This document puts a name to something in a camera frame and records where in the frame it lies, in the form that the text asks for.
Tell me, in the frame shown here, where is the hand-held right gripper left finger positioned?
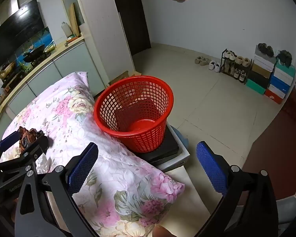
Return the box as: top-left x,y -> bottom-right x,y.
13,142 -> 100,237

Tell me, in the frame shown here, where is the cardboard box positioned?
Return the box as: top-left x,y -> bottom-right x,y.
109,71 -> 131,84

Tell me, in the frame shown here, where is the black shoe rack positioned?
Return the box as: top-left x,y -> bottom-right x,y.
220,49 -> 252,83

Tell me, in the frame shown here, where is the black induction cooker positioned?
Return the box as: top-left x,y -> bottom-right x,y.
1,68 -> 25,87

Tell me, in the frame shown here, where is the dark green shoe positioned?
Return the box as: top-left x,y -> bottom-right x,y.
276,50 -> 293,67

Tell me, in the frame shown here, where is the white plastic bottle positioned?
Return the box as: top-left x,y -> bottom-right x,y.
61,22 -> 72,39

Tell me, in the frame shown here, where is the black flat box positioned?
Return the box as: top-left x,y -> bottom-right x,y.
136,122 -> 180,165

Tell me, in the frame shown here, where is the red plastic mesh basket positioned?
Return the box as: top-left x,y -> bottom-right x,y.
94,76 -> 174,153

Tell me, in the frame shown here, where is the stack of shoe boxes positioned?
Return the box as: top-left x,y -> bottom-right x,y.
245,44 -> 296,105

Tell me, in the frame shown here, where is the black wok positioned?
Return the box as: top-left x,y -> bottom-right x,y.
23,44 -> 46,62

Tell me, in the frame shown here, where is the brown black wrapper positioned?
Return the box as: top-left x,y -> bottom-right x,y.
17,126 -> 44,155

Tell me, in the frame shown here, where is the golden frying pan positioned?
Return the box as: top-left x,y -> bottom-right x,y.
0,63 -> 15,77

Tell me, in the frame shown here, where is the pink floral blanket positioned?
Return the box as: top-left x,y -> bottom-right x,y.
1,71 -> 185,237

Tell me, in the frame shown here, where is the white stool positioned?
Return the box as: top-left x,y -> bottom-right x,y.
148,126 -> 190,172

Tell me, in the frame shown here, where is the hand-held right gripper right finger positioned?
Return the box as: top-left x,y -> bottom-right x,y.
195,141 -> 279,237

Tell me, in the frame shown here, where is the kitchen counter cabinet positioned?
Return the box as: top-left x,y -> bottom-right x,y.
0,36 -> 106,139

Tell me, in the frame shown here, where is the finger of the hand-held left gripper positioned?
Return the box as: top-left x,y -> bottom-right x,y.
0,130 -> 21,165
0,133 -> 48,172

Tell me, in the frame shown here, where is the black range hood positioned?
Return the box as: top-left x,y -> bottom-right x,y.
0,0 -> 45,68

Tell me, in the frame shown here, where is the dark brown door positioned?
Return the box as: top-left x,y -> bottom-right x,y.
111,0 -> 152,56

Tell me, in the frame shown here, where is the wooden cutting board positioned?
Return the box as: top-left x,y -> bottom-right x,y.
68,2 -> 80,37

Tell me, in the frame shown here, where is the row of shoes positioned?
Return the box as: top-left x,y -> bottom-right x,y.
223,50 -> 252,82

